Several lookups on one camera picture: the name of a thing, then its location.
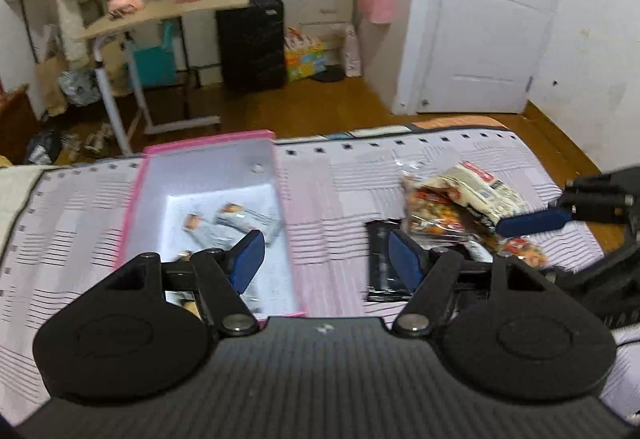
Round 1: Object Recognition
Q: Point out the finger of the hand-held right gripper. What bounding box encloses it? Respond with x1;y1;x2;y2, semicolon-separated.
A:
495;167;640;239
545;226;640;329

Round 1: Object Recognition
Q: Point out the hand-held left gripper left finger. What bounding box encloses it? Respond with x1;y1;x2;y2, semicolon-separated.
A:
107;229;267;339

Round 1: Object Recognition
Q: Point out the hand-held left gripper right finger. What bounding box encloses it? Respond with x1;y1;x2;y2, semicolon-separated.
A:
388;229;552;339

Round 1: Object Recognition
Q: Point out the black snack packet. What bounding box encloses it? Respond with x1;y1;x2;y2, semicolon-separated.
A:
365;219;426;303

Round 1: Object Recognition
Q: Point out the clear bag of orange snacks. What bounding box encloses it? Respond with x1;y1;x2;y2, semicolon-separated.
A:
400;169;551;270

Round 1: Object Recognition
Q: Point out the white noodle packet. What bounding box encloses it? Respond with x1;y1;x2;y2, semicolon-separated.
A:
440;162;528;226

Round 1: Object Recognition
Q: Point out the pink cardboard box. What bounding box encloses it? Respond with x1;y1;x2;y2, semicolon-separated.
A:
116;130;307;320

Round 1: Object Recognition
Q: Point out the orange bed sheet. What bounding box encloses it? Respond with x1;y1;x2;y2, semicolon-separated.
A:
415;115;507;130

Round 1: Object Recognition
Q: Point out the white door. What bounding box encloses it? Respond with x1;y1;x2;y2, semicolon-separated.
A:
417;0;569;114

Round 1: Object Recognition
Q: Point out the colourful gift bag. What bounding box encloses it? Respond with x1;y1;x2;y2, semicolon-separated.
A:
284;28;329;82

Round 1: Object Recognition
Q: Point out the white pink plastic bag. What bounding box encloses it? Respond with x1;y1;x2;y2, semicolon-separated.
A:
344;24;362;78

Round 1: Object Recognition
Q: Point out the black suitcase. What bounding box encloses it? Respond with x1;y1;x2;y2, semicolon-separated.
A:
216;0;287;92

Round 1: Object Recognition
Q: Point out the teal bag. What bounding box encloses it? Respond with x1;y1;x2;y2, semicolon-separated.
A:
131;21;180;88

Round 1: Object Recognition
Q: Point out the black plastic bag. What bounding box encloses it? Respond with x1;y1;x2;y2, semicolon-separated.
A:
22;129;64;166

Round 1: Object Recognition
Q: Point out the brown cardboard bag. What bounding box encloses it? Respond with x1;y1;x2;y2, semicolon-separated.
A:
97;39;134;97

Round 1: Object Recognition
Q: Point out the cream quilt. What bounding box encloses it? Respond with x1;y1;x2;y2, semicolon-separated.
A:
0;164;47;247

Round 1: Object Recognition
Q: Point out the white printed plastic bag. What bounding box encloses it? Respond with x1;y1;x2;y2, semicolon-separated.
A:
57;66;104;108

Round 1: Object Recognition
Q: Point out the brown paper bag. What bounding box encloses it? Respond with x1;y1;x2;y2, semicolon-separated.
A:
35;54;69;117

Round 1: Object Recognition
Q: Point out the wooden rolling side table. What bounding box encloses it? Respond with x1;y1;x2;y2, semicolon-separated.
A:
72;0;251;154

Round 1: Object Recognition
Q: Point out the dark wooden cabinet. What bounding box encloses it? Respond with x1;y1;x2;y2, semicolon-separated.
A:
0;84;39;160

